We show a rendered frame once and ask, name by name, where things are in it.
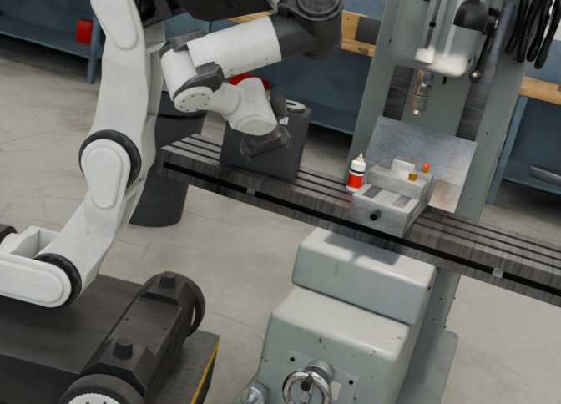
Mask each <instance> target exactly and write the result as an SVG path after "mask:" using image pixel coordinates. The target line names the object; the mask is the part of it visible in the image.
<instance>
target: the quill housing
mask: <svg viewBox="0 0 561 404"><path fill-rule="evenodd" d="M430 1H431V0H429V1H424V0H401V2H400V6H399V9H398V13H397V19H396V22H395V26H394V29H393V33H392V39H390V41H389V43H390V46H389V49H388V57H389V58H390V60H391V61H392V62H393V63H396V64H400V65H402V66H406V67H409V68H415V69H419V70H422V71H426V72H429V73H435V74H438V75H442V76H445V77H449V78H460V77H462V76H463V75H464V74H465V73H466V72H467V71H468V70H469V69H470V68H471V67H472V65H473V60H474V59H475V58H476V54H475V53H476V51H477V47H478V42H479V39H480V37H481V31H476V30H472V29H467V28H461V27H459V26H456V25H453V20H454V18H455V14H456V11H457V10H458V8H459V7H460V5H461V4H462V2H465V1H467V0H450V1H449V4H448V8H447V13H446V17H445V19H444V23H443V26H442V31H441V35H440V38H439V41H438V44H437V50H436V52H435V56H434V59H433V61H432V62H431V63H425V62H422V61H418V60H415V57H416V53H417V48H418V45H419V42H420V38H421V36H422V30H423V26H424V23H425V20H426V16H427V10H428V8H429V4H430ZM481 2H483V3H485V4H486V6H487V7H488V8H489V5H490V2H491V0H481Z"/></svg>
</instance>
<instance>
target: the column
mask: <svg viewBox="0 0 561 404"><path fill-rule="evenodd" d="M532 1H533V0H529V3H528V8H527V12H526V16H527V13H528V10H529V7H530V5H531V3H532ZM400 2H401V0H387V1H386V5H385V9H384V13H383V16H382V22H381V26H380V29H379V33H378V36H377V43H376V46H375V50H374V54H373V57H372V61H371V67H370V70H369V74H368V78H367V81H366V87H365V91H364V94H363V98H362V101H361V108H360V112H359V115H358V119H357V122H356V128H355V132H354V135H353V139H352V143H351V149H350V153H349V156H348V160H347V163H346V169H345V173H344V177H343V179H346V180H348V176H349V173H350V169H351V163H352V161H353V160H356V158H359V156H360V154H362V158H363V159H364V158H365V155H366V151H367V148H368V145H369V143H370V140H371V137H372V134H373V131H374V128H375V126H376V123H377V119H378V116H379V115H381V116H383V117H387V118H390V119H395V120H398V121H402V122H405V123H408V124H413V125H416V126H419V127H423V128H426V129H431V130H434V131H437V132H441V133H444V134H449V135H452V136H456V137H459V138H462V139H467V140H470V141H473V142H477V146H476V148H475V151H474V154H473V158H472V161H471V164H470V166H469V170H468V172H467V177H466V179H465V182H464V185H463V187H462V192H461V194H460V197H459V199H458V202H457V206H456V209H455V211H454V213H455V214H458V215H462V216H466V217H468V218H471V219H474V220H479V219H480V216H481V213H482V211H483V206H484V203H485V200H486V198H487V195H488V191H489V188H490V185H491V182H492V179H493V175H494V172H495V169H496V167H497V164H498V161H499V160H500V157H499V156H500V154H501V151H502V148H503V145H504V144H505V142H504V141H505V138H506V132H507V129H508V125H509V122H510V119H511V117H512V113H513V109H514V106H515V104H516V101H517V98H518V93H519V90H520V88H521V85H522V82H523V78H524V75H525V72H526V69H527V66H528V60H527V53H528V50H529V48H530V46H531V44H532V42H533V40H534V37H535V35H536V32H537V31H538V30H537V29H538V24H539V19H540V15H541V14H540V13H541V10H542V6H543V3H542V5H541V8H540V9H539V12H538V15H537V17H536V19H535V20H534V21H535V22H534V23H533V26H532V30H531V31H530V32H531V33H530V35H529V38H528V44H527V49H526V54H525V59H524V61H523V63H518V62H517V53H518V45H519V42H520V38H521V36H520V38H519V40H518V43H517V45H516V47H515V48H514V50H513V52H512V53H511V54H506V53H505V48H506V47H507V45H508V41H509V39H510V38H511V35H512V33H513V30H514V27H515V26H514V25H515V23H516V21H517V20H516V19H517V16H518V9H519V3H520V0H504V2H503V7H502V10H501V16H500V19H499V22H498V27H497V30H496V33H495V35H494V37H493V40H492V43H491V46H492V48H491V51H490V53H488V55H487V56H486V57H485V58H484V60H483V64H482V67H481V68H480V71H479V72H480V73H481V75H482V77H481V79H480V80H479V81H478V82H476V83H473V82H471V81H470V79H469V77H468V76H469V74H470V73H471V72H472V71H473V70H475V68H476V66H477V63H475V62H473V65H472V67H471V68H470V69H469V70H468V71H467V72H466V73H465V74H464V75H463V76H462V77H460V78H449V77H447V81H446V84H442V81H443V79H444V76H442V75H436V77H435V79H434V82H429V83H428V84H431V85H432V91H431V94H430V96H429V100H428V103H427V109H426V111H422V112H421V113H420V114H414V113H412V111H411V109H410V108H409V107H408V105H409V102H410V98H411V95H412V90H413V86H414V83H415V82H420V79H417V78H416V76H417V70H416V69H414V68H409V67H406V66H402V65H400V64H396V63H393V62H392V61H391V60H390V58H389V57H388V49H389V46H390V43H389V41H390V39H392V33H393V29H394V26H395V22H396V19H397V13H398V9H399V6H400ZM526 16H525V19H526ZM525 19H524V20H525ZM461 276H462V275H460V274H458V273H455V272H452V271H450V270H445V269H443V268H439V270H438V272H437V276H436V279H435V282H434V285H433V288H432V293H431V295H430V298H429V301H428V304H427V309H426V311H425V315H424V317H423V320H422V325H421V328H420V331H419V334H418V337H417V341H416V345H415V347H414V350H413V353H412V358H411V360H410V363H409V367H408V369H407V374H406V378H407V379H410V380H413V381H416V382H419V383H425V382H426V379H427V375H428V372H429V370H430V367H431V364H432V360H433V357H434V355H435V352H436V349H437V345H438V342H439V340H440V337H441V335H442V333H443V330H444V328H446V326H445V325H446V322H447V318H448V315H449V312H450V310H451V307H452V303H453V300H455V298H456V297H455V295H456V291H457V287H458V284H459V281H460V279H461Z"/></svg>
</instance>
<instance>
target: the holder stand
mask: <svg viewBox="0 0 561 404"><path fill-rule="evenodd" d="M286 106H287V111H288V113H287V115H286V117H285V118H283V119H281V120H279V124H280V125H281V126H283V127H285V128H286V131H287V132H288V133H289V134H290V137H291V140H289V145H290V148H289V149H286V147H283V148H281V149H277V150H274V151H271V152H269V153H266V154H262V155H259V156H257V157H254V158H250V161H251V162H249V163H248V162H247V159H246V157H245V155H242V153H241V151H240V142H241V140H242V139H243V138H244V136H245V134H244V132H240V131H239V130H237V129H232V128H231V127H230V124H229V121H228V120H226V125H225V133H224V138H223V143H222V148H221V152H220V162H221V163H225V164H231V165H234V166H238V167H241V168H245V169H251V170H254V171H258V172H261V173H265V174H271V175H274V176H278V177H281V178H285V179H291V180H293V179H294V178H295V176H296V173H297V171H298V170H299V168H300V164H301V157H302V154H303V149H304V146H305V141H306V135H307V131H308V127H309V123H310V119H311V112H312V109H308V108H306V106H305V105H303V104H300V103H297V102H295V101H290V100H286Z"/></svg>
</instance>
